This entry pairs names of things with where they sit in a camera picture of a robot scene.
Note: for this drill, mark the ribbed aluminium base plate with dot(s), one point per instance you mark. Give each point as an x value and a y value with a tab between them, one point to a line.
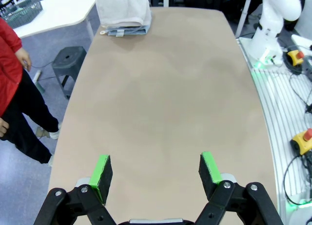
273	113

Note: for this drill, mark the dark grey plastic stool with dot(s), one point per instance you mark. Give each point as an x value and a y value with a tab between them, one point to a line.
69	57

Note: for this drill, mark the dark grey mesh basket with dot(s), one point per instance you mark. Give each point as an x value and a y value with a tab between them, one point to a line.
29	15

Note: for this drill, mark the person's left hand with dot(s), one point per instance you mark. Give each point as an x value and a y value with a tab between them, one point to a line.
25	60

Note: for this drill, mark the person in red jacket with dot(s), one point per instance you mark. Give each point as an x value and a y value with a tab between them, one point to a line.
9	88

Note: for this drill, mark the person's left forearm red sleeve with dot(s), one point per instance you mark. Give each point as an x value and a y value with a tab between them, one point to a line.
11	37

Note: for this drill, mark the white side table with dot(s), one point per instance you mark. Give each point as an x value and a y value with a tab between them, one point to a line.
63	10

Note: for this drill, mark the yellow emergency stop box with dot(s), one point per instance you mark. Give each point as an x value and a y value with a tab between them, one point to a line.
295	59
302	143

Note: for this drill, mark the white towel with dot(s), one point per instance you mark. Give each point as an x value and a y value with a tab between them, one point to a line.
122	10

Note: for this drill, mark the person's right hand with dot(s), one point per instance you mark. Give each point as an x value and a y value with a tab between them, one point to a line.
3	127

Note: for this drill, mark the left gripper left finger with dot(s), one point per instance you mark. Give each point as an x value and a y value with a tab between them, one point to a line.
103	176

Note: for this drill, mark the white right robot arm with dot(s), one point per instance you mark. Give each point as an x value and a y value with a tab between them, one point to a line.
270	27

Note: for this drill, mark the grey-blue towel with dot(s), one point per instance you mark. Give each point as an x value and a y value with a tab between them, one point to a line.
136	31

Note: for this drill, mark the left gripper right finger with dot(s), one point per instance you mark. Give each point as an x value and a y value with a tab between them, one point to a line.
208	176

